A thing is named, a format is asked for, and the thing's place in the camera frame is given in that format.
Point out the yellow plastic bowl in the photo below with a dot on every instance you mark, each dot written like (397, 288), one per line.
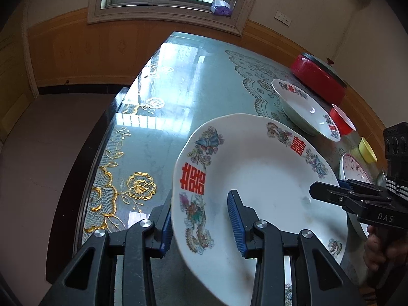
(366, 151)

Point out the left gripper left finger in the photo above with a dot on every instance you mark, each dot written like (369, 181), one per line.
(107, 259)

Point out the smaller white decorated plate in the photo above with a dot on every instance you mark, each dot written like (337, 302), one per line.
(305, 112)

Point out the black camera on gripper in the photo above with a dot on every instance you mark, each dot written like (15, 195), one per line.
(395, 138)

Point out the red plastic bowl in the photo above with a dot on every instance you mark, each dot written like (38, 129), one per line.
(342, 121)

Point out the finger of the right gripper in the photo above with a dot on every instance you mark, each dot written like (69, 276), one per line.
(353, 185)
(334, 195)

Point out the large white decorated plate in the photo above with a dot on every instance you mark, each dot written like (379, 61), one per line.
(272, 167)

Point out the pink rimmed white plate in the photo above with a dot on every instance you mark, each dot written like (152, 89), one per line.
(351, 169)

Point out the blue floral tablecloth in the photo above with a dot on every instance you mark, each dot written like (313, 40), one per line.
(189, 81)

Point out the red electric pot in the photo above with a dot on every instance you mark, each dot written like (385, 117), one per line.
(320, 77)

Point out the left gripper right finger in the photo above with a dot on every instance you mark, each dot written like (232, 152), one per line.
(317, 278)

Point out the right hand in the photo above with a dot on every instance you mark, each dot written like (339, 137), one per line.
(375, 252)

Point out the purple white bag on sill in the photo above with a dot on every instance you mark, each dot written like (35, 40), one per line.
(221, 8)

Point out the white wall socket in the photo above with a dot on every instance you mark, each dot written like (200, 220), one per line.
(283, 18)

